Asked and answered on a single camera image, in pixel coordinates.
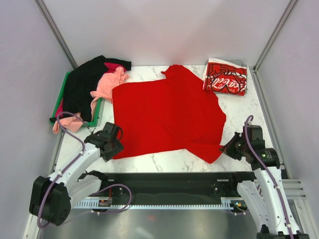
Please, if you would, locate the plain red t-shirt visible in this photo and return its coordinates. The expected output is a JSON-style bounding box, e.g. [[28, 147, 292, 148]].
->
[[113, 65, 226, 163]]

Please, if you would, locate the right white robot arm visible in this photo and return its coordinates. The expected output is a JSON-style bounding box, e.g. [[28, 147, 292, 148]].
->
[[220, 124, 309, 239]]

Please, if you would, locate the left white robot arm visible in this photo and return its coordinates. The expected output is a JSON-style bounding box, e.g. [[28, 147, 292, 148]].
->
[[29, 122, 124, 229]]

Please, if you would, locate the green plastic tray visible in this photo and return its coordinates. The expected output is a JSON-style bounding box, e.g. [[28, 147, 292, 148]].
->
[[51, 72, 102, 127]]

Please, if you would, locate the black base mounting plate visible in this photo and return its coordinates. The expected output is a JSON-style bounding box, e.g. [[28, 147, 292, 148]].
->
[[97, 171, 256, 204]]

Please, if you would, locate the black t-shirt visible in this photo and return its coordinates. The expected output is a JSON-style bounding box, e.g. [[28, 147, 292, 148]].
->
[[48, 55, 132, 123]]

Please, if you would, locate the salmon pink t-shirt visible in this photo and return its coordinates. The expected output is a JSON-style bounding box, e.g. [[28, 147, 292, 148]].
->
[[52, 63, 129, 133]]

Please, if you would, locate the folded red Coca-Cola t-shirt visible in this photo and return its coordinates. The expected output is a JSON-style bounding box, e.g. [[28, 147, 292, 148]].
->
[[202, 58, 247, 96]]

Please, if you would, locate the magenta t-shirt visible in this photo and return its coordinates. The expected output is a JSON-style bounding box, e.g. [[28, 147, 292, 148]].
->
[[53, 62, 125, 119]]

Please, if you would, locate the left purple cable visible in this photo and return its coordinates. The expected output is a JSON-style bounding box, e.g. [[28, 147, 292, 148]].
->
[[36, 111, 133, 229]]

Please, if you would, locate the white slotted cable duct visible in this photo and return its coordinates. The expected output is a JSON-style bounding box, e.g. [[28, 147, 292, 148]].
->
[[73, 197, 246, 210]]

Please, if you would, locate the aluminium extrusion rail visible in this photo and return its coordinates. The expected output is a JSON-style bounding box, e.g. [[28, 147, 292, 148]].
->
[[282, 179, 306, 200]]

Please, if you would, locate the right aluminium frame post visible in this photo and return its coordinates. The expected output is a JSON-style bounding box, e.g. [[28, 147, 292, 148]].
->
[[253, 0, 300, 73]]

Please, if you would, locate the aluminium frame post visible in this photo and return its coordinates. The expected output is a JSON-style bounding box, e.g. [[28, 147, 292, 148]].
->
[[34, 0, 78, 69], [253, 0, 300, 73]]

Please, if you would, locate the left aluminium frame post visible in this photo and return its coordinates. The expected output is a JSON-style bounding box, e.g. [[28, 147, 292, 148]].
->
[[34, 0, 78, 69]]

